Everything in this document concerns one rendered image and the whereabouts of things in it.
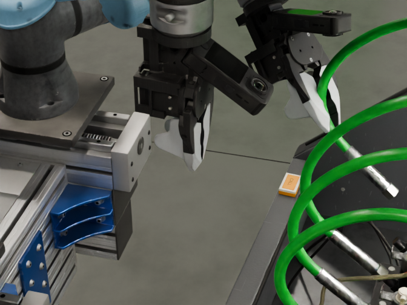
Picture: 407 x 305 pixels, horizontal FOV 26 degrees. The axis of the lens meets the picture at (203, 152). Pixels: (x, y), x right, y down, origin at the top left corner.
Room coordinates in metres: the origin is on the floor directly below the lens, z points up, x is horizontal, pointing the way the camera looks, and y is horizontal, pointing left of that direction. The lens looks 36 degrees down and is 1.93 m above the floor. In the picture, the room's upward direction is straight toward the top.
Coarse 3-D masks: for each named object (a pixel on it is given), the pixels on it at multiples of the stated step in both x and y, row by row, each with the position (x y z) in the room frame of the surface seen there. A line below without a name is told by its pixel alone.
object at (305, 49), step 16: (256, 0) 1.14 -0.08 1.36; (272, 0) 1.13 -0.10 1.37; (288, 0) 1.18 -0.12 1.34; (240, 16) 1.16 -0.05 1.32; (256, 16) 1.15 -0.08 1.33; (256, 32) 1.14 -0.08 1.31; (272, 32) 1.13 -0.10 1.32; (288, 32) 1.11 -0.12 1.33; (304, 32) 1.12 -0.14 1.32; (256, 48) 1.15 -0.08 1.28; (272, 48) 1.10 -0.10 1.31; (288, 48) 1.08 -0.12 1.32; (304, 48) 1.10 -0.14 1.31; (320, 48) 1.12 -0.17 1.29; (256, 64) 1.12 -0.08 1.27; (272, 64) 1.09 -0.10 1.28; (304, 64) 1.07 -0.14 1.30; (272, 80) 1.08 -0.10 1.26
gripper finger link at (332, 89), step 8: (312, 72) 1.10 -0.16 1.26; (320, 72) 1.09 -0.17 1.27; (328, 88) 1.07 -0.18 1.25; (336, 88) 1.09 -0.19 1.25; (328, 96) 1.07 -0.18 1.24; (336, 96) 1.07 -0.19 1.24; (328, 104) 1.06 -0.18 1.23; (336, 104) 1.06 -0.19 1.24; (336, 112) 1.05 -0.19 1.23; (336, 120) 1.05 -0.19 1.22
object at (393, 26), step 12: (384, 24) 1.02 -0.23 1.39; (396, 24) 1.01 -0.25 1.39; (360, 36) 1.03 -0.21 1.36; (372, 36) 1.02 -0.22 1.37; (348, 48) 1.03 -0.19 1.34; (336, 60) 1.04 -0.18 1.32; (324, 72) 1.05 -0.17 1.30; (324, 84) 1.05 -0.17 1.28; (324, 96) 1.05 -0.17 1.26; (336, 144) 1.04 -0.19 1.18; (348, 144) 1.04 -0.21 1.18
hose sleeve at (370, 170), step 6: (348, 150) 1.03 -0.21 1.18; (354, 150) 1.03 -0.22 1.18; (348, 156) 1.02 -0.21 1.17; (354, 156) 1.02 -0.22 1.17; (366, 168) 1.01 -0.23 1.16; (372, 168) 1.01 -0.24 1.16; (366, 174) 1.01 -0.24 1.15; (372, 174) 1.01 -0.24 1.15; (378, 174) 1.01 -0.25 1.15; (372, 180) 1.00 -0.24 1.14; (378, 180) 1.00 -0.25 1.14; (384, 180) 1.00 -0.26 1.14; (378, 186) 1.00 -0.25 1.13; (384, 186) 1.00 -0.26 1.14
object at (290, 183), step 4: (288, 176) 1.25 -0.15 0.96; (292, 176) 1.25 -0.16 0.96; (296, 176) 1.25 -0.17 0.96; (288, 180) 1.23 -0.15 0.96; (292, 180) 1.23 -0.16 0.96; (296, 180) 1.23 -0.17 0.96; (284, 184) 1.22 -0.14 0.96; (288, 184) 1.22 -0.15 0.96; (292, 184) 1.22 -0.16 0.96; (296, 184) 1.22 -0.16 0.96; (284, 188) 1.21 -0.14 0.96; (288, 188) 1.21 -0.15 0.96; (292, 188) 1.21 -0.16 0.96; (280, 192) 1.21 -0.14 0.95; (284, 192) 1.21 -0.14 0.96; (296, 192) 1.21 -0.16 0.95; (292, 196) 1.20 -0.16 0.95
